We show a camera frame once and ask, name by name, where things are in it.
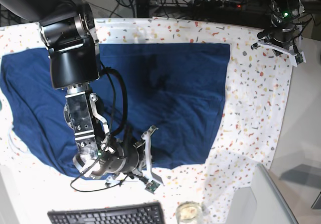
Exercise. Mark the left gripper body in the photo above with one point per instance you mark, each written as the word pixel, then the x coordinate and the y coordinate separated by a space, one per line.
pixel 282 37

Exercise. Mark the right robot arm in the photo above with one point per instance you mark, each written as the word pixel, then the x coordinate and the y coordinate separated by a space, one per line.
pixel 68 31

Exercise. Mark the dark blue t-shirt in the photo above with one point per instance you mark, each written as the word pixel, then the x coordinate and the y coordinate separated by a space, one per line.
pixel 179 88

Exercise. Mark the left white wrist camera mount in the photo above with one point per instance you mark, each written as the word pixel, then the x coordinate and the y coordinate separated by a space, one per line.
pixel 290 49

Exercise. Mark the terrazzo patterned tablecloth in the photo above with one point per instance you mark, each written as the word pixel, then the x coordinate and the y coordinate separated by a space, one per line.
pixel 256 89

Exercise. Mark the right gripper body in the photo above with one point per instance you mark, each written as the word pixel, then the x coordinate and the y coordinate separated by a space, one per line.
pixel 92 151

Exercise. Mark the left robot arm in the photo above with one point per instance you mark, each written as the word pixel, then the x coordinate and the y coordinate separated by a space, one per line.
pixel 284 26

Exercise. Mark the black computer keyboard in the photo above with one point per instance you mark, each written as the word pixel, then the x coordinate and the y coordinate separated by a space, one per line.
pixel 140 213

